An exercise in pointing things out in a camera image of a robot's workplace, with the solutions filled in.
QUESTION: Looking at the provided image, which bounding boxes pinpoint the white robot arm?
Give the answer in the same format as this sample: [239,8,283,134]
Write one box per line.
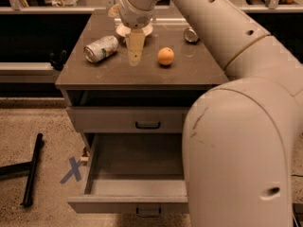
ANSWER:
[118,0,303,227]

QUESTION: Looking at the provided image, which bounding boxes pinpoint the open grey middle drawer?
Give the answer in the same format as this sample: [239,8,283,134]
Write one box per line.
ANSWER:
[68,133,188,218]

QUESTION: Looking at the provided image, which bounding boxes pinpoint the black clamp on rail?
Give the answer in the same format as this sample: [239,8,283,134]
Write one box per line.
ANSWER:
[49,50,67,71]

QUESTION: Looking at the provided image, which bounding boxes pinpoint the white bowl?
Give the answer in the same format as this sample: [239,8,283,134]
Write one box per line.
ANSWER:
[116,24,153,43]

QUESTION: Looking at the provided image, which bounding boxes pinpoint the silver green 7up can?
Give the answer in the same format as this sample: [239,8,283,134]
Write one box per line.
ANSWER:
[83,35,119,63]

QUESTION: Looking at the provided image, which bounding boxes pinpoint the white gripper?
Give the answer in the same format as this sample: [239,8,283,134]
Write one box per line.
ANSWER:
[108,0,155,66]

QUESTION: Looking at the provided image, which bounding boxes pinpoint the black floor stand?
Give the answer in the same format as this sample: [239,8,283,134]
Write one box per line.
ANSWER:
[0,133,45,208]
[293,203,303,227]

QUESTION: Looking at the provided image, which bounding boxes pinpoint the closed grey top drawer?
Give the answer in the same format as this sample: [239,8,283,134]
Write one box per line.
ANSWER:
[67,107,187,133]

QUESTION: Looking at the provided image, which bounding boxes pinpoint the orange fruit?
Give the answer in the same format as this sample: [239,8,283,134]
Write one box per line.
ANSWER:
[157,47,174,65]

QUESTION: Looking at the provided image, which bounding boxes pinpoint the blue tape cross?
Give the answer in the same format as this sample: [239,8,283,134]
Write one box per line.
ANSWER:
[60,157,81,184]

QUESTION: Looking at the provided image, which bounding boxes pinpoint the black floor stand left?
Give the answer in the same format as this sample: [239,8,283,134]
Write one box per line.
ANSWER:
[0,133,45,208]

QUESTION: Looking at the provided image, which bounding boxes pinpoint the red soda can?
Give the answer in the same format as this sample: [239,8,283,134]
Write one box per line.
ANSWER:
[184,27,199,44]

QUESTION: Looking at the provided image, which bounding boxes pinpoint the black floor stand right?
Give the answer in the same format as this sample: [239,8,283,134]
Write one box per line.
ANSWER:
[293,203,303,227]

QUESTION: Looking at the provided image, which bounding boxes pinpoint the grey drawer cabinet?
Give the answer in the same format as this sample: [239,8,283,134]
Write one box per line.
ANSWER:
[56,11,227,148]

